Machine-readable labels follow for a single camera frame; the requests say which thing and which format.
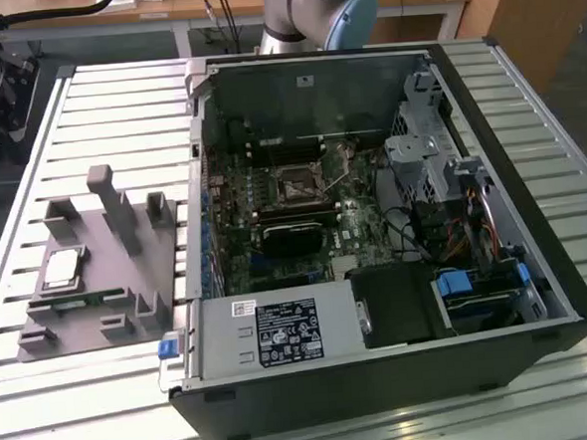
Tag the silver power supply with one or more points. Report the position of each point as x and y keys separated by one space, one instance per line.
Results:
x=216 y=334

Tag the black graphics card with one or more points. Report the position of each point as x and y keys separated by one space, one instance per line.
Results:
x=295 y=240

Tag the blue disk carrier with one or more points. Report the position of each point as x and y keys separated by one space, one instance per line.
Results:
x=454 y=282

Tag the black machine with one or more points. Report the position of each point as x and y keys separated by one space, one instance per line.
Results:
x=12 y=97

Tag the grey parts rack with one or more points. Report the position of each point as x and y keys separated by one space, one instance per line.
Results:
x=108 y=277

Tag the green motherboard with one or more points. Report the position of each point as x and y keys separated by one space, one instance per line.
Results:
x=363 y=225

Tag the silver CPU chip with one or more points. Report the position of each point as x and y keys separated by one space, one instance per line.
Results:
x=63 y=268

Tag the brown wooden cabinet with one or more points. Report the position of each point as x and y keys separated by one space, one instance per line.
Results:
x=535 y=15

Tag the silver chipset heatsink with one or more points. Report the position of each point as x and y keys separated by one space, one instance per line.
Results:
x=344 y=269

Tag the green RAM stick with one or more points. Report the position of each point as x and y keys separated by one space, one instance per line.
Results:
x=86 y=301

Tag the blue plastic latch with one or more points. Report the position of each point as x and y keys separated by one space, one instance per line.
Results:
x=169 y=347

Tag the black RAM slot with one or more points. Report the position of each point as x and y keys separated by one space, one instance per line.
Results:
x=298 y=210
x=298 y=217
x=294 y=145

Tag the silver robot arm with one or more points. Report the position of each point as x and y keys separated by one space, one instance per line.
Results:
x=286 y=11

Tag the CPU socket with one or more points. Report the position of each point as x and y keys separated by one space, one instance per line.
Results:
x=296 y=186

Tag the silver metal drive cage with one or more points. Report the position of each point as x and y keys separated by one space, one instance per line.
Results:
x=415 y=167

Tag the black drive box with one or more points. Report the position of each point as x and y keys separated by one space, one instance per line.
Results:
x=398 y=303

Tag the black PC case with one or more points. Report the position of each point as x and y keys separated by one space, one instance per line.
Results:
x=334 y=402

